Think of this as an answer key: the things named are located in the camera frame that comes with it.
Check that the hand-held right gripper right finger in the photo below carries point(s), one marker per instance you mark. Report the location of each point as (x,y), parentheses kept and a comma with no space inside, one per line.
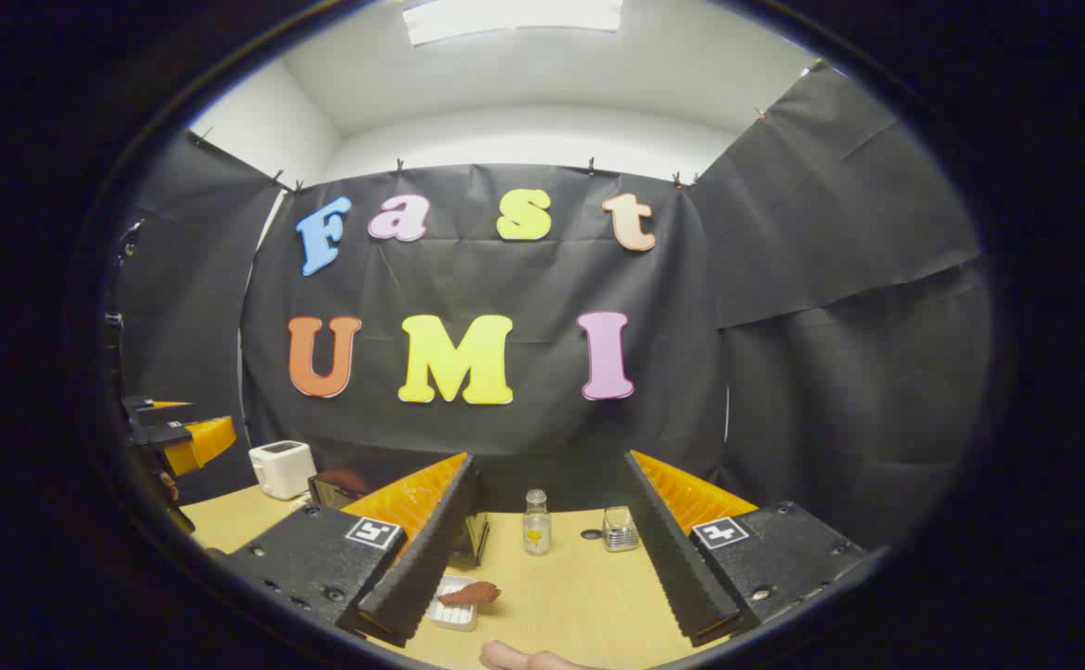
(677,558)

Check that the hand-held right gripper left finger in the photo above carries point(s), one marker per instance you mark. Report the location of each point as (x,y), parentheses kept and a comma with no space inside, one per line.
(426,554)

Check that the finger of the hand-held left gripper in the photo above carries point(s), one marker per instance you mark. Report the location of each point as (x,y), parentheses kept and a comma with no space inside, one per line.
(200,445)
(161,412)

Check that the brown meat piece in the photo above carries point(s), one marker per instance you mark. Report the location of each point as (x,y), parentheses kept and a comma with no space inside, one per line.
(470,594)

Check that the black electric oven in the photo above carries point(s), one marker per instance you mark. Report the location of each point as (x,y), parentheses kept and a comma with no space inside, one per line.
(324,491)

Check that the metal mesh holder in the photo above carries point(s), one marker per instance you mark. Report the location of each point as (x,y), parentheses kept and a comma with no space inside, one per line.
(619,530)

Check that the white rectangular tray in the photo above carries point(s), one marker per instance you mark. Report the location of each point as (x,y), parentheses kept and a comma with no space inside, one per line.
(454,614)

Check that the white toaster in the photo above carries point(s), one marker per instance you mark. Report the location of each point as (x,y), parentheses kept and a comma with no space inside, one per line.
(282,468)

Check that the clear bottle yellow label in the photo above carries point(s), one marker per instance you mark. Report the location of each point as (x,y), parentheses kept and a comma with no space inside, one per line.
(536,526)

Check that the black backdrop cloth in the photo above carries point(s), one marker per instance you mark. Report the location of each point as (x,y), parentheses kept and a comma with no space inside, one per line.
(505,279)

